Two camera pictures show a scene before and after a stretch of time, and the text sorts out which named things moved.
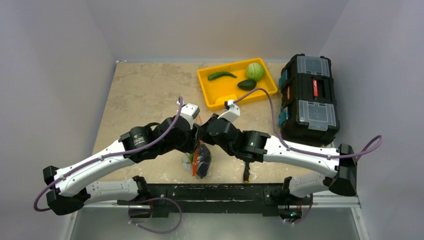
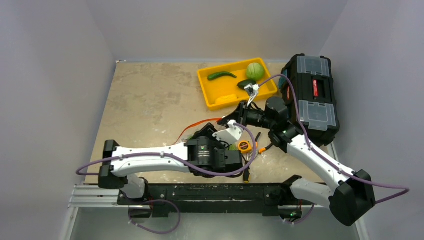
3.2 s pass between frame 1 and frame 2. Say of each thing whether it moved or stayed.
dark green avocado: stayed
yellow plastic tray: stayed
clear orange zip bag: moved
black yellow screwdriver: stayed
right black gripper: moved
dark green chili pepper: stayed
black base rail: stayed
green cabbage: stayed
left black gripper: moved
